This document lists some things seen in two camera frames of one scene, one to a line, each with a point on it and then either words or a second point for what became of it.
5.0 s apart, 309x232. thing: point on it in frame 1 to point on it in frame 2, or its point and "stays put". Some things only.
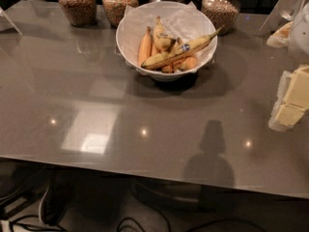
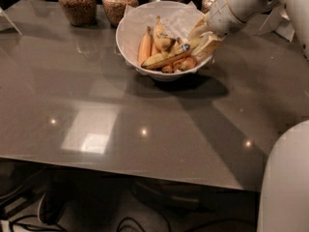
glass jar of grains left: (80, 4) stays put
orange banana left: (145, 47) stays put
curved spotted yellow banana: (161, 37) stays put
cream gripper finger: (281, 38) to (201, 27)
